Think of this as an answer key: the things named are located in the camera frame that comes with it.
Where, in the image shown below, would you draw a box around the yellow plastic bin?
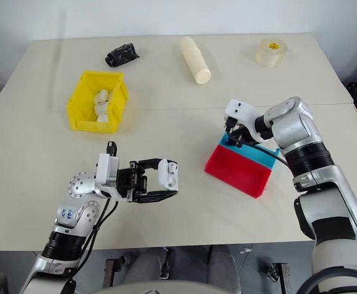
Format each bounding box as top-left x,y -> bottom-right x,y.
66,70 -> 130,135

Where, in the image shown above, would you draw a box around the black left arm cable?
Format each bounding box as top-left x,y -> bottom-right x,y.
62,141 -> 119,294

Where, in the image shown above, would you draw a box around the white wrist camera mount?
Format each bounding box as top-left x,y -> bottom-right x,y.
96,153 -> 120,188
224,99 -> 270,142

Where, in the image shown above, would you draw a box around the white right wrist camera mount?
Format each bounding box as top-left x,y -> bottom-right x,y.
224,99 -> 270,142

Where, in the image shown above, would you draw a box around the red plastic tray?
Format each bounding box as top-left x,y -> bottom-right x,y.
204,144 -> 274,200

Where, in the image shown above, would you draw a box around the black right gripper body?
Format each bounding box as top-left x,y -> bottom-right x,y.
224,116 -> 262,148

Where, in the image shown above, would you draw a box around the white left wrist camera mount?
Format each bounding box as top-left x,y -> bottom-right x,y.
96,153 -> 120,188

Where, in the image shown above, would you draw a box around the cream cylindrical roll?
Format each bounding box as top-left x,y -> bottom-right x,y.
179,36 -> 212,86

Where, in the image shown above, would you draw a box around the teal plastic tray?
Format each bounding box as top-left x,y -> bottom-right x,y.
217,130 -> 281,170

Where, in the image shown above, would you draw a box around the white objects in bin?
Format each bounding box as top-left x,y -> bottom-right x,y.
92,88 -> 110,104

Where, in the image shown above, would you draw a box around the black crumpled bag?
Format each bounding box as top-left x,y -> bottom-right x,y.
105,43 -> 142,69

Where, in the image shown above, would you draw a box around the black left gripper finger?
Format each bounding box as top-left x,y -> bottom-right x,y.
134,189 -> 179,204
137,157 -> 167,173

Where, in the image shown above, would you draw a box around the metal bracket under table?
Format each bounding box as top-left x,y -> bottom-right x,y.
102,256 -> 127,289
264,262 -> 291,294

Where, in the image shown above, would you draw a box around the grey fabric under table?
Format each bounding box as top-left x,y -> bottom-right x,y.
121,244 -> 241,286

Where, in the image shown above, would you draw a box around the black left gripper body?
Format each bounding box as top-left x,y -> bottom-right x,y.
115,159 -> 149,203

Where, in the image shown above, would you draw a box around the clear tape roll yellow label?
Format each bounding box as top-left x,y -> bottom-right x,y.
255,38 -> 289,69

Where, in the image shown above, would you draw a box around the white earbud case lid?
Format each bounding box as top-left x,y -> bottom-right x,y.
157,158 -> 180,191

